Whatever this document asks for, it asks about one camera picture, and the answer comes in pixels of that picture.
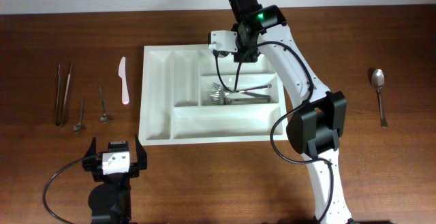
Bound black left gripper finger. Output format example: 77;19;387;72
85;137;97;159
135;134;147;165

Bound small metal teaspoon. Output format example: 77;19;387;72
99;86;109;123
73;98;85;134

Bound metal tweezers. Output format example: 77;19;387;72
55;63;72;127

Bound metal fork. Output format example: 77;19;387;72
210;84;273;99
210;96;271;106
211;82;272;99

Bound pink plastic knife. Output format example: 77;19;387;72
118;57;130;105

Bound large metal spoon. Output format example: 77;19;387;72
371;69;388;128

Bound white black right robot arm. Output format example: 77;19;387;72
139;0;352;223

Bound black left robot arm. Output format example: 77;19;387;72
82;136;147;223

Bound white cutlery tray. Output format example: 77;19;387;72
139;44;287;145

